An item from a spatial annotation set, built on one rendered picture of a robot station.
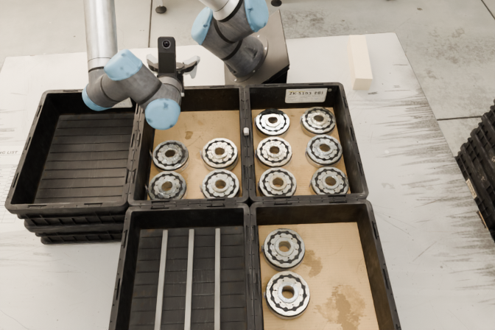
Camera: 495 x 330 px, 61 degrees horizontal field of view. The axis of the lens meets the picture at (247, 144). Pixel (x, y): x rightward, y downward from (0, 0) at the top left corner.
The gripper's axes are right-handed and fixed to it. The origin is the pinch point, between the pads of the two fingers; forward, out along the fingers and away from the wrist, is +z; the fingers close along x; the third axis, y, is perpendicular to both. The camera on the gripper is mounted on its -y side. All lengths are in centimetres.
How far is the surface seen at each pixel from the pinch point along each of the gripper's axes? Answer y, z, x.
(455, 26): 31, 156, 179
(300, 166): 24.3, -22.3, 37.0
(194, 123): 20.4, -5.1, 6.1
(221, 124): 20.1, -6.3, 14.5
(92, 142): 25.1, -9.8, -24.2
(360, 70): 12, 22, 66
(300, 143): 21.2, -14.6, 38.2
